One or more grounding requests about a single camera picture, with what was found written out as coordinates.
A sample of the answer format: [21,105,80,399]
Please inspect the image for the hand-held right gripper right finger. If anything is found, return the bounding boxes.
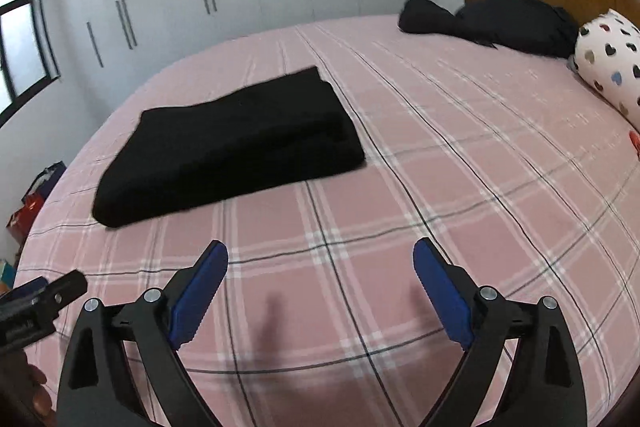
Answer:
[412,237,587,427]

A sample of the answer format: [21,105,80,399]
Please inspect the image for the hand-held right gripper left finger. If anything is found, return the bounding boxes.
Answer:
[56,240,230,427]

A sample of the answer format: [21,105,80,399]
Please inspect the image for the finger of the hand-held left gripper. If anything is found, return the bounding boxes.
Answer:
[0,270,89,351]
[0,277,49,308]

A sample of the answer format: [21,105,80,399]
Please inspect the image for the black pants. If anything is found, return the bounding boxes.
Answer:
[91,66,368,229]

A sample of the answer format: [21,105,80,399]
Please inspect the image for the person's left hand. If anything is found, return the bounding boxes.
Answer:
[22,349,57,424]

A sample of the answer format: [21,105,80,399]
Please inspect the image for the teal box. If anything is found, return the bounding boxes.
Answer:
[0,258,20,297]

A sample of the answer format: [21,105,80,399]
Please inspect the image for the red paper bag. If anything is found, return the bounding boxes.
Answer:
[5,193,47,244]

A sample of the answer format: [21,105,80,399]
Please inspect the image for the blue shopping bag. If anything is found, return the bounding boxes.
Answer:
[21,161,67,204]

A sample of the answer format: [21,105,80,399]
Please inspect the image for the pink plaid bed sheet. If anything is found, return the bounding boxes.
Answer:
[10,14,640,427]

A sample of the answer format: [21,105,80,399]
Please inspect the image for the black-framed window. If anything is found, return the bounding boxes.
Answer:
[0,0,62,128]

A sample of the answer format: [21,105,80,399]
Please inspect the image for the dark clothes pile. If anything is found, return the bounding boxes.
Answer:
[397,0,581,59]

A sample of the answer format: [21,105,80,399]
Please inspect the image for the white heart-print pillow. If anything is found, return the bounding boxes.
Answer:
[574,8,640,131]

